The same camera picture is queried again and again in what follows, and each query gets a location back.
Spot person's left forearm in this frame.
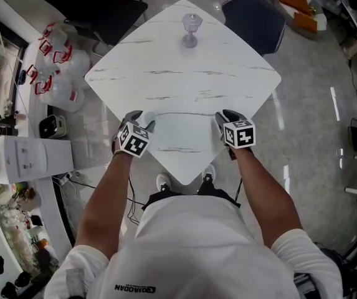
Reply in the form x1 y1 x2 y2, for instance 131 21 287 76
74 149 135 260

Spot clear plastic water jug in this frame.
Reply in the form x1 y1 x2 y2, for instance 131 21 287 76
39 23 70 48
37 39 57 57
34 75 85 113
25 64 47 83
52 47 91 80

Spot black mesh office chair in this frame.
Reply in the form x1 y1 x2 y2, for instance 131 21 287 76
40 0 150 48

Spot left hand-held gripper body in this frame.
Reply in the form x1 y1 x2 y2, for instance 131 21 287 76
117 118 152 159

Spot person's right white shoe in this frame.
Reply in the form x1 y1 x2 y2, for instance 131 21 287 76
201 164 217 183

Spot white curved counter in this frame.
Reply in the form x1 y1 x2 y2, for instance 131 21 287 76
0 179 73 299

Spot person's right forearm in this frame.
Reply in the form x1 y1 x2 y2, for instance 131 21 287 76
232 148 305 250

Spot person's black shorts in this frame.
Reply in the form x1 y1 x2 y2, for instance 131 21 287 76
141 181 241 211

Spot white power strip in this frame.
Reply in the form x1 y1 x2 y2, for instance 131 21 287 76
60 170 82 183

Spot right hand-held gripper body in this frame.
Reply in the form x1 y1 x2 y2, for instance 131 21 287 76
222 118 257 161

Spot white lounge seat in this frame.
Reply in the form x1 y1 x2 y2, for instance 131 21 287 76
273 0 327 40

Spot person's left hand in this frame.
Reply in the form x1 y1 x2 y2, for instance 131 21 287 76
111 124 125 155

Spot dark blue chair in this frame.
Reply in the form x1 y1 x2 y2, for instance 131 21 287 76
221 0 287 55

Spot person's white shoe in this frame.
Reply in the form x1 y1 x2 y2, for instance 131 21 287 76
155 172 173 192
201 164 217 183

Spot grey lantern-shaped ornament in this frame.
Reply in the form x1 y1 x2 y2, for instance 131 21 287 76
180 12 201 49

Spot small cream black appliance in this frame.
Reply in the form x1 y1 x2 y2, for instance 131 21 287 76
39 115 69 139

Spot person's left white shoe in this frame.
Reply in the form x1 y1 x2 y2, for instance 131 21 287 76
155 172 173 192

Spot person's white t-shirt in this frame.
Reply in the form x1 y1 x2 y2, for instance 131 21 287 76
42 194 344 299

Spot white water dispenser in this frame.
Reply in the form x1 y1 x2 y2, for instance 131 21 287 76
0 135 75 185

